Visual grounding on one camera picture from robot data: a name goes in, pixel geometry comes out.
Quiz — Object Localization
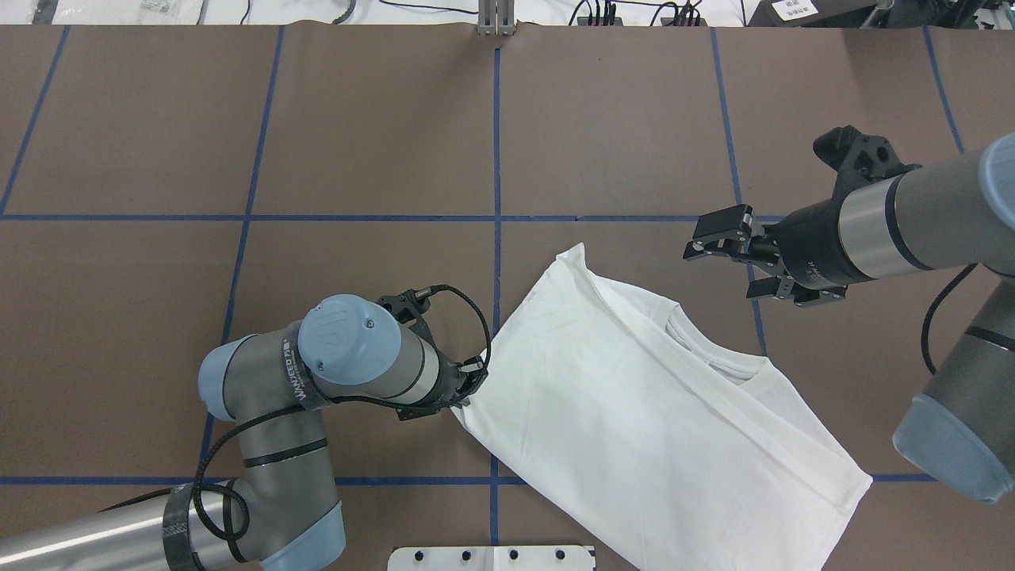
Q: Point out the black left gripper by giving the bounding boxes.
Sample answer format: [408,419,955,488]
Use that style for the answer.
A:
[396,348,488,420]

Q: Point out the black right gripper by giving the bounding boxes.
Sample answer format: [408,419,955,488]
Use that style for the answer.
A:
[683,199,858,307]

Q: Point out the white long-sleeve printed shirt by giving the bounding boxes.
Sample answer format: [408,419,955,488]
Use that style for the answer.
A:
[454,243,872,570]

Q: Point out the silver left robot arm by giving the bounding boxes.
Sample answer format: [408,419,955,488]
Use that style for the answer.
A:
[2,285,492,570]

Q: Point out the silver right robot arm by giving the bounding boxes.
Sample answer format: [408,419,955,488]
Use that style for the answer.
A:
[683,125,1014,504]

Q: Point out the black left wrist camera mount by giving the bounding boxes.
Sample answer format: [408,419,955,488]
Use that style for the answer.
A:
[376,288,435,326]

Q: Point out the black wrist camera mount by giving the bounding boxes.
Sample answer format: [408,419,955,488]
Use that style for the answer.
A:
[812,125,923,196]
[376,288,435,326]

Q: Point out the white camera stand column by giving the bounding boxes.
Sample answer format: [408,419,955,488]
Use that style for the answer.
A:
[386,545,598,570]

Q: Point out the aluminium frame post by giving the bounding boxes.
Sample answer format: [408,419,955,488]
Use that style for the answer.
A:
[477,0,517,35]

